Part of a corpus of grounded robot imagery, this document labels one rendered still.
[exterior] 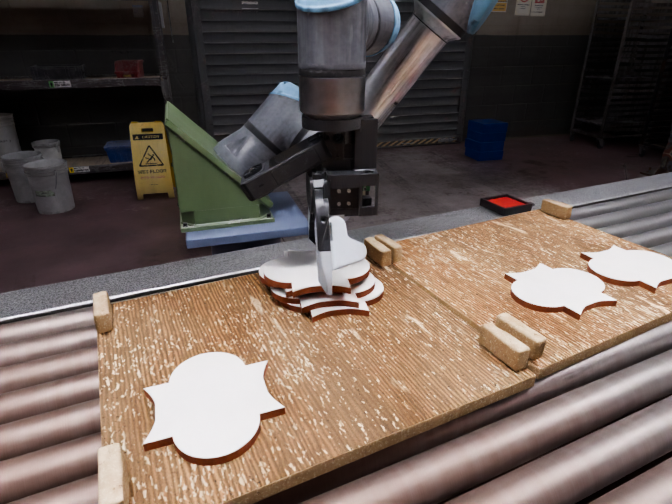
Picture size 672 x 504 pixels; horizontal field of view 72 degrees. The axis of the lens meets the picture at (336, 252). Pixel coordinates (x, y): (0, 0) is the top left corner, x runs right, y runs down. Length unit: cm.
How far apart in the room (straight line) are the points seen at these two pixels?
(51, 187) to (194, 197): 314
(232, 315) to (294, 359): 12
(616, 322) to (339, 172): 39
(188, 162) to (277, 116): 21
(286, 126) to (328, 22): 54
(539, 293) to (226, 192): 66
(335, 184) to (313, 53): 14
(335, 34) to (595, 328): 45
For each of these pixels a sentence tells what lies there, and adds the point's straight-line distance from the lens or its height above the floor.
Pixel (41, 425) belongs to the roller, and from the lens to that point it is 55.
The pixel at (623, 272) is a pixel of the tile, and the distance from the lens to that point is 79.
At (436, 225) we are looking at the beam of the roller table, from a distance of 93.
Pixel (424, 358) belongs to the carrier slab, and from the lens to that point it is 53.
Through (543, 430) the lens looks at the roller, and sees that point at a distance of 51.
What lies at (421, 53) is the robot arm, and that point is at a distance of 97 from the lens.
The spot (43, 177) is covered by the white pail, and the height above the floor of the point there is 29.
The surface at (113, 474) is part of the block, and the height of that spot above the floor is 96.
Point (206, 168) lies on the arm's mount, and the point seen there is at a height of 100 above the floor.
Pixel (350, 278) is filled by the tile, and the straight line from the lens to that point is 59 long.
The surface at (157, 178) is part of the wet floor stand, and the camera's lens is 416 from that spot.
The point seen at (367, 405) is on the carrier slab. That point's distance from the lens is 47.
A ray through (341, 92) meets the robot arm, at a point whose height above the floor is 120.
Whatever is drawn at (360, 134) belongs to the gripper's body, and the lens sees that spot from 55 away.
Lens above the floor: 126
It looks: 25 degrees down
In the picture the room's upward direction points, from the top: straight up
